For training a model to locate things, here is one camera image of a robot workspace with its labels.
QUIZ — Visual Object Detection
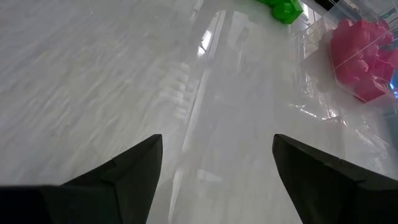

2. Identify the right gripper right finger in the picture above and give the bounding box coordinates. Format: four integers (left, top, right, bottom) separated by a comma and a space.
272, 134, 398, 224

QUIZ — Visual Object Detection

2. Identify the clear plastic bin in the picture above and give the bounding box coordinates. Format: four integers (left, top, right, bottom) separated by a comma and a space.
289, 0, 398, 124

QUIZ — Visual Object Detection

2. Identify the green toy block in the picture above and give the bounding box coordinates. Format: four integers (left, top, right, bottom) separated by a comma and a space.
272, 0, 304, 26

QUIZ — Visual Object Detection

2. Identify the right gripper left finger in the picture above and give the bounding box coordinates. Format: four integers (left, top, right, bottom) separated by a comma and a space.
0, 134, 164, 224

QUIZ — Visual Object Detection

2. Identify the large red toy block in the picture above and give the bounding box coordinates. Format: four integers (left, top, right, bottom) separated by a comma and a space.
330, 19, 374, 63
334, 58, 371, 91

